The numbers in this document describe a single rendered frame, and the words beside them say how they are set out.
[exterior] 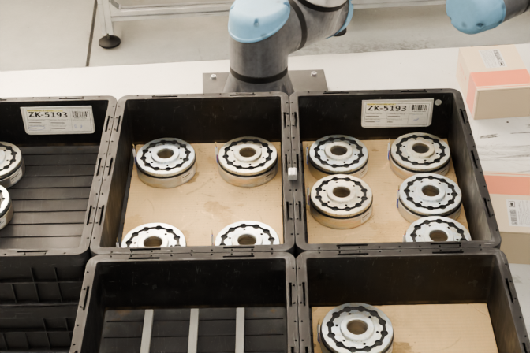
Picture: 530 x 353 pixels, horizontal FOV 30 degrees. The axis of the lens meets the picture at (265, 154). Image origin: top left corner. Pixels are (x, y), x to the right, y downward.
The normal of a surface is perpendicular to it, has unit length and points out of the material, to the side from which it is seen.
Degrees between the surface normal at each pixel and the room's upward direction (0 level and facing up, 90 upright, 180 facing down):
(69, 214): 0
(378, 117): 90
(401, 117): 90
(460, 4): 87
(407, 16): 0
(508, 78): 0
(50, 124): 90
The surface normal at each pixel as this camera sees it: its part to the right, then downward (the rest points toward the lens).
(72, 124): 0.00, 0.62
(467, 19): -0.76, 0.37
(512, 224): -0.02, -0.78
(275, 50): 0.58, 0.48
